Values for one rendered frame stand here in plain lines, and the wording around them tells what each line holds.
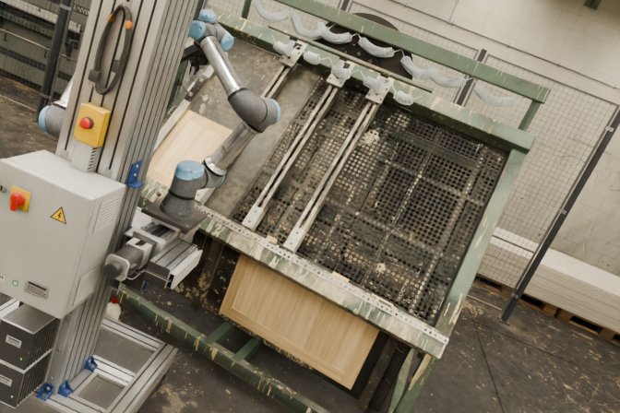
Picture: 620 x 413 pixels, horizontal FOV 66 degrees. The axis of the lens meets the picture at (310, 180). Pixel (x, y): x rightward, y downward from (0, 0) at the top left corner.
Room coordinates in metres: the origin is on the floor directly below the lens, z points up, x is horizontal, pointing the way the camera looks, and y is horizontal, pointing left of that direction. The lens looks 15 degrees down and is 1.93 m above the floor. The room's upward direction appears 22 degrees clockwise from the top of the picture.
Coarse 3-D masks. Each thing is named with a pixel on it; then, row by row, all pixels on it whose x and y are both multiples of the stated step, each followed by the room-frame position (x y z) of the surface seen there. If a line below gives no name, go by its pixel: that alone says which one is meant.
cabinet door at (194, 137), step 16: (192, 112) 2.84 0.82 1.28; (176, 128) 2.77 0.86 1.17; (192, 128) 2.78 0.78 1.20; (208, 128) 2.78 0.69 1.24; (224, 128) 2.78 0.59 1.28; (176, 144) 2.71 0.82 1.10; (192, 144) 2.71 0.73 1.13; (208, 144) 2.72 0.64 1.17; (160, 160) 2.64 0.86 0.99; (176, 160) 2.64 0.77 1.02; (160, 176) 2.57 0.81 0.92
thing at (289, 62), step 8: (296, 40) 2.92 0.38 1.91; (288, 48) 2.94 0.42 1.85; (304, 48) 3.05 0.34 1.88; (288, 56) 2.95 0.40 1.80; (296, 56) 3.01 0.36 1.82; (288, 64) 2.97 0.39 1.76; (296, 64) 3.07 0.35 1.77; (280, 72) 2.98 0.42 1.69; (288, 72) 2.99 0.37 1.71; (272, 80) 2.94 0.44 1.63; (280, 80) 2.94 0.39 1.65; (272, 88) 2.95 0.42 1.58; (280, 88) 2.97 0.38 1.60; (264, 96) 2.87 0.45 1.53; (272, 96) 2.89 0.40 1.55; (232, 160) 2.66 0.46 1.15; (200, 192) 2.47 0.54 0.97; (208, 192) 2.49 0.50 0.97; (200, 200) 2.44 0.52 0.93
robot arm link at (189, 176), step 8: (184, 160) 1.97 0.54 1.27; (192, 160) 2.00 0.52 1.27; (176, 168) 1.93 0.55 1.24; (184, 168) 1.91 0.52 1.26; (192, 168) 1.93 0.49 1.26; (200, 168) 1.96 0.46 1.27; (176, 176) 1.91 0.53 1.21; (184, 176) 1.90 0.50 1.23; (192, 176) 1.91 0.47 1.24; (200, 176) 1.94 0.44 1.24; (208, 176) 2.01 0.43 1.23; (176, 184) 1.90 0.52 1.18; (184, 184) 1.90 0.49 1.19; (192, 184) 1.92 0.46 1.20; (200, 184) 1.96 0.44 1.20; (176, 192) 1.90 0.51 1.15; (184, 192) 1.90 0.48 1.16; (192, 192) 1.93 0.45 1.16
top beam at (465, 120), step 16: (224, 16) 3.21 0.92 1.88; (240, 32) 3.16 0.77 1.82; (256, 32) 3.13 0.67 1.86; (272, 32) 3.13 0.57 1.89; (272, 48) 3.12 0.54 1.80; (304, 64) 3.07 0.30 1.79; (320, 64) 2.99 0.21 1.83; (336, 64) 2.99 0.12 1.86; (352, 80) 2.96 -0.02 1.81; (416, 96) 2.86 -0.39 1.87; (432, 96) 2.86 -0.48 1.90; (416, 112) 2.90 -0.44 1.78; (432, 112) 2.83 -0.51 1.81; (448, 112) 2.79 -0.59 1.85; (464, 112) 2.80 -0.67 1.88; (464, 128) 2.79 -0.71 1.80; (480, 128) 2.74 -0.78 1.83; (496, 128) 2.74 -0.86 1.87; (512, 128) 2.74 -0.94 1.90; (496, 144) 2.76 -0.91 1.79; (512, 144) 2.70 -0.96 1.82; (528, 144) 2.68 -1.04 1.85
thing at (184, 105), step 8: (208, 72) 3.01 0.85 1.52; (208, 80) 2.98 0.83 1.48; (200, 88) 2.93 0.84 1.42; (184, 104) 2.85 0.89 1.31; (192, 104) 2.89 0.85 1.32; (176, 112) 2.82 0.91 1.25; (184, 112) 2.83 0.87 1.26; (168, 120) 2.78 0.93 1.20; (176, 120) 2.78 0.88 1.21; (168, 128) 2.75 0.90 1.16; (160, 136) 2.71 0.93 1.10; (160, 144) 2.69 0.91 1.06
